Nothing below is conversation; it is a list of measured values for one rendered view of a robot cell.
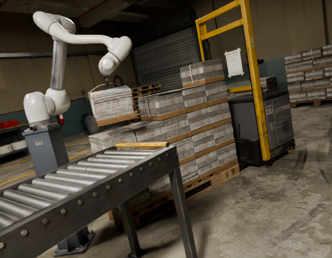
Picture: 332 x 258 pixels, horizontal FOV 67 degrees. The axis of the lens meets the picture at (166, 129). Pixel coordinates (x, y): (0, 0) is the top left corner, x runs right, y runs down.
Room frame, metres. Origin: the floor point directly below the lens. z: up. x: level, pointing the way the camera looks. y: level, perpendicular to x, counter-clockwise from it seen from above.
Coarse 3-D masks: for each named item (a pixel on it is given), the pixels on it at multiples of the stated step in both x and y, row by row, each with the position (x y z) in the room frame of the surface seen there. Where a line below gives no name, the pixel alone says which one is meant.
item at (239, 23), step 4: (240, 20) 2.77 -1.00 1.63; (232, 24) 2.87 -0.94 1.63; (236, 24) 2.82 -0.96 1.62; (240, 24) 2.78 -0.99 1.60; (220, 28) 3.01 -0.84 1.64; (224, 28) 2.96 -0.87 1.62; (228, 28) 2.92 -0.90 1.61; (232, 28) 2.88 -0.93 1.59; (212, 32) 3.13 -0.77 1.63; (216, 32) 3.07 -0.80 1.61; (220, 32) 3.02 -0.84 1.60; (204, 36) 3.24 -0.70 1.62; (208, 36) 3.19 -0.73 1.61; (212, 36) 3.15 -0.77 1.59
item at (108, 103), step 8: (112, 88) 1.97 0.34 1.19; (120, 88) 1.92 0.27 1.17; (128, 88) 1.89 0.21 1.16; (96, 96) 1.78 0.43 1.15; (104, 96) 1.80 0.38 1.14; (112, 96) 1.82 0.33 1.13; (120, 96) 1.84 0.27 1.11; (128, 96) 1.86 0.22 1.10; (96, 104) 1.80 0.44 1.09; (104, 104) 1.82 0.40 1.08; (112, 104) 1.84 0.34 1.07; (120, 104) 1.86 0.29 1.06; (128, 104) 1.87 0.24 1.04; (96, 112) 1.81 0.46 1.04; (104, 112) 1.82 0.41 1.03; (112, 112) 1.84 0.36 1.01; (120, 112) 1.86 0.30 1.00; (128, 112) 1.88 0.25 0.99; (96, 120) 1.85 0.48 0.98
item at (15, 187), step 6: (102, 150) 1.60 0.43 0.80; (90, 156) 1.50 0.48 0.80; (72, 162) 1.43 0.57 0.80; (54, 168) 1.37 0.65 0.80; (60, 168) 1.35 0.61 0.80; (66, 168) 1.37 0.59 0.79; (42, 174) 1.30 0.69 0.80; (30, 180) 1.22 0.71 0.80; (12, 186) 1.18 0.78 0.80; (0, 192) 1.12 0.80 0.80
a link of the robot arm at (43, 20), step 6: (36, 12) 1.86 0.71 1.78; (42, 12) 1.86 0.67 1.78; (36, 18) 1.84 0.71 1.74; (42, 18) 1.82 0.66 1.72; (48, 18) 1.82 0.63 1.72; (54, 18) 1.87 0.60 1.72; (36, 24) 1.86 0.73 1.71; (42, 24) 1.82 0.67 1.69; (48, 24) 1.80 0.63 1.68; (60, 24) 1.92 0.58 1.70
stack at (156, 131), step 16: (192, 112) 2.45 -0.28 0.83; (208, 112) 2.56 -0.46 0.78; (128, 128) 2.21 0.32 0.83; (144, 128) 2.15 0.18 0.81; (160, 128) 2.24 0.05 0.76; (176, 128) 2.33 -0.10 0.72; (192, 128) 2.42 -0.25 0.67; (96, 144) 2.11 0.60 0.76; (112, 144) 1.98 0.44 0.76; (176, 144) 2.30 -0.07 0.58; (192, 144) 2.39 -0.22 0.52; (208, 144) 2.51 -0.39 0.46; (192, 160) 2.39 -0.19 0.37; (208, 160) 2.49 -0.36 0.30; (192, 176) 2.37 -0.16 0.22; (208, 176) 2.48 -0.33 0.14; (144, 192) 2.08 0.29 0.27; (160, 192) 2.15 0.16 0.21; (144, 208) 2.05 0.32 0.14
